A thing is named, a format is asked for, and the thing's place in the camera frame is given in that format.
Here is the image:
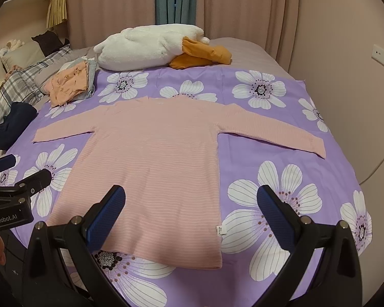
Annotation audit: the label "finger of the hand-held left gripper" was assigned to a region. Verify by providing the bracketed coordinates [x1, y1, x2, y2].
[13, 169, 52, 196]
[0, 154, 20, 175]

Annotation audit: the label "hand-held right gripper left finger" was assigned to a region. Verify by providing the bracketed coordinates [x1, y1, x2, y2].
[21, 185, 138, 307]

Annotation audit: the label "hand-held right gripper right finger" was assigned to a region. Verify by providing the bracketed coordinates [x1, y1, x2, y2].
[257, 185, 363, 307]

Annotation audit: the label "pink striped shirt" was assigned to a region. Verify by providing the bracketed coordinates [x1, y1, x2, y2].
[32, 97, 327, 269]

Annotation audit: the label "dark navy cloth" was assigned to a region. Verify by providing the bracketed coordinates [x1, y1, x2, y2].
[0, 102, 38, 150]

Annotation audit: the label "purple floral bed sheet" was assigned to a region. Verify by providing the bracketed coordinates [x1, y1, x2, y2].
[0, 61, 373, 307]

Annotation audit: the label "grey plaid quilt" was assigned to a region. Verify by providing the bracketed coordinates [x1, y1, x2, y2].
[0, 45, 74, 141]

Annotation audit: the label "folded orange printed garment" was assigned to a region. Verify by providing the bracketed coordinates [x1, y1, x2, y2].
[45, 62, 90, 107]

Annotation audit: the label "beige pillow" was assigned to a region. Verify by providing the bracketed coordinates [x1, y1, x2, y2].
[0, 40, 48, 71]

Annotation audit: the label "folded grey garment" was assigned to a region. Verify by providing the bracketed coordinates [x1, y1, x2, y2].
[61, 57, 99, 100]

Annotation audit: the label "small plush toys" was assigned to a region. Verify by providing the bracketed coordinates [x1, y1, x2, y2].
[0, 38, 24, 68]

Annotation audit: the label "black cloth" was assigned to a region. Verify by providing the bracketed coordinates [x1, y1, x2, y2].
[31, 30, 70, 56]

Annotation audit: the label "beige bed cover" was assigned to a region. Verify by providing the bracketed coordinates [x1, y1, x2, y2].
[70, 37, 295, 81]

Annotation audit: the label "yellow pleated fabric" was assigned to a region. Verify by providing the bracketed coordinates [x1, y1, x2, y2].
[46, 0, 68, 29]

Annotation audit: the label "white plush goose toy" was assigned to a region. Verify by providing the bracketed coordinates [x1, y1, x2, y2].
[93, 24, 232, 71]

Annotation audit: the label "pink curtain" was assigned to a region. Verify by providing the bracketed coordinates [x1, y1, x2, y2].
[64, 0, 158, 48]
[195, 0, 301, 71]

